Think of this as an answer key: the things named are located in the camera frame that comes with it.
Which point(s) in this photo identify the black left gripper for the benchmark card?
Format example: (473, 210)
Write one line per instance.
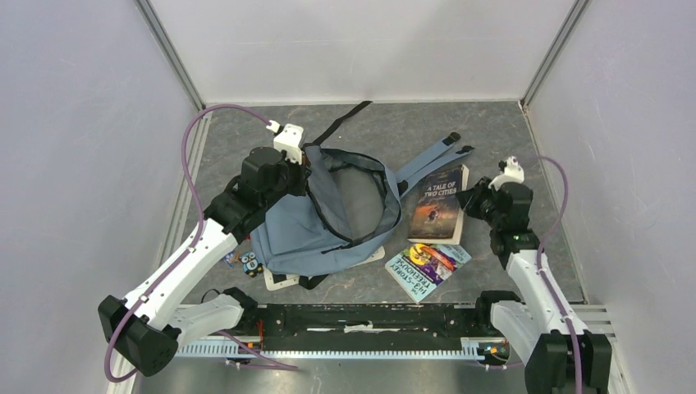
(302, 172)

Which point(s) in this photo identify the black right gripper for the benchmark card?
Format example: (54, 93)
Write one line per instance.
(469, 198)

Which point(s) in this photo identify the dark orange tale book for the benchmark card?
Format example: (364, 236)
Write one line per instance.
(438, 217)

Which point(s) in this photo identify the blue grey backpack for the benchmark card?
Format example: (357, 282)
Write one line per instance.
(352, 205)

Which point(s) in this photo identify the light blue treehouse book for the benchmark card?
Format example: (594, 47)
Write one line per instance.
(421, 268)

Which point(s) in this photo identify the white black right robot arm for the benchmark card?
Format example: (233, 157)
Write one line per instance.
(559, 351)

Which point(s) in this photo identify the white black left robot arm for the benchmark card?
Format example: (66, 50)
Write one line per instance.
(145, 328)

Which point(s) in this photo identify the blue owl toy figure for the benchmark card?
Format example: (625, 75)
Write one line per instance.
(250, 264)

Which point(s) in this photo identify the black white chessboard mat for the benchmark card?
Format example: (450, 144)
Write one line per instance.
(274, 282)

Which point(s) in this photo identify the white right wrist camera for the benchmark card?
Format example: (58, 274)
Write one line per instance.
(510, 171)

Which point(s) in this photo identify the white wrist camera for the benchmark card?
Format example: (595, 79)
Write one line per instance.
(510, 171)
(288, 138)

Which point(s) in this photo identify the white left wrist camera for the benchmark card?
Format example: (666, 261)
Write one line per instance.
(288, 138)

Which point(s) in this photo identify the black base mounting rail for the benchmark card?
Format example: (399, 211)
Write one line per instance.
(370, 327)

